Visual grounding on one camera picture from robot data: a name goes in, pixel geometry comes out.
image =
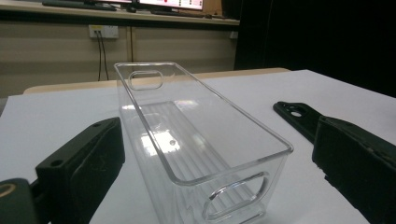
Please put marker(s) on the black keyboard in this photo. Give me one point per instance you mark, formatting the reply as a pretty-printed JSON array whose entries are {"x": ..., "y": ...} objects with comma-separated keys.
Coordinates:
[
  {"x": 177, "y": 13},
  {"x": 77, "y": 5}
]

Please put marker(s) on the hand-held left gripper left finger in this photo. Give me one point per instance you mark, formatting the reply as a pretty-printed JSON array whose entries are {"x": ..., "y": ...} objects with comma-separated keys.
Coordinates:
[{"x": 84, "y": 161}]

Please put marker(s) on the white wall outlet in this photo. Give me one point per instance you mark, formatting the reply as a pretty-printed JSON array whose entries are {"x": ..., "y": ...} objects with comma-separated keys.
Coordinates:
[{"x": 109, "y": 31}]

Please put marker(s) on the clear plastic storage bin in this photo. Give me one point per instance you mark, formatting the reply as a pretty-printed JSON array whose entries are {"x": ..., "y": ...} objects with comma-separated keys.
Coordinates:
[{"x": 162, "y": 140}]

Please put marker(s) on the white table sheet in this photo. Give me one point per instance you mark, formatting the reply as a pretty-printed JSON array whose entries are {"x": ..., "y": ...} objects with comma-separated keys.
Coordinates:
[{"x": 62, "y": 109}]

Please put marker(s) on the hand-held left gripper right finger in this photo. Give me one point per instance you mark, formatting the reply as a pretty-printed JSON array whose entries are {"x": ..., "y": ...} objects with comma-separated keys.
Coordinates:
[{"x": 355, "y": 155}]

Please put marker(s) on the computer monitor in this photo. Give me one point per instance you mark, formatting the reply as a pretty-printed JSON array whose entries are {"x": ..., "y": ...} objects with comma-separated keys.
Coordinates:
[{"x": 174, "y": 3}]

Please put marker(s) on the background desk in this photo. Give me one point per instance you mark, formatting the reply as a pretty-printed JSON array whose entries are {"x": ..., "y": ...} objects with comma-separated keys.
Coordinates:
[{"x": 124, "y": 14}]

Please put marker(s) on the black computer mouse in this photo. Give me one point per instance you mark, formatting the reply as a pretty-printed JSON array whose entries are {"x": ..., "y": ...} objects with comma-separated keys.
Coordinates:
[{"x": 131, "y": 9}]

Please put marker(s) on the black curtain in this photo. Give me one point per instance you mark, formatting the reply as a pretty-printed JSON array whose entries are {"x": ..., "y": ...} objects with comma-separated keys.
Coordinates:
[{"x": 311, "y": 37}]

